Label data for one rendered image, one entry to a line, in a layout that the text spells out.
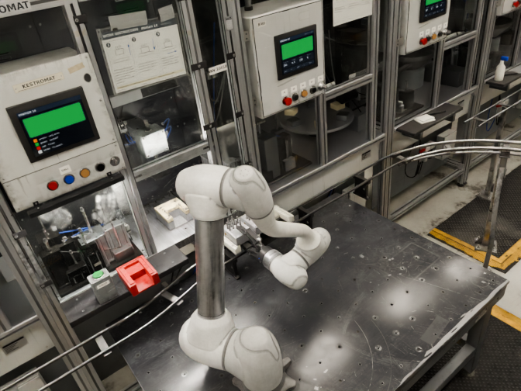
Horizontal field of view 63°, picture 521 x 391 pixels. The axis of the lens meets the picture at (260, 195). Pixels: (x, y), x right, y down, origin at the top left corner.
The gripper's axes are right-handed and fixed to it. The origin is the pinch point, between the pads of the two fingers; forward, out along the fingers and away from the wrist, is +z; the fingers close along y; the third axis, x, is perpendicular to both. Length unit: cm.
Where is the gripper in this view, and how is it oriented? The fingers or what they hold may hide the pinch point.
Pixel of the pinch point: (243, 236)
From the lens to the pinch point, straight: 202.8
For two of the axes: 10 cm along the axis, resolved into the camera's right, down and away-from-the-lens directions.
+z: -6.1, -3.9, 6.9
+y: -1.1, -8.2, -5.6
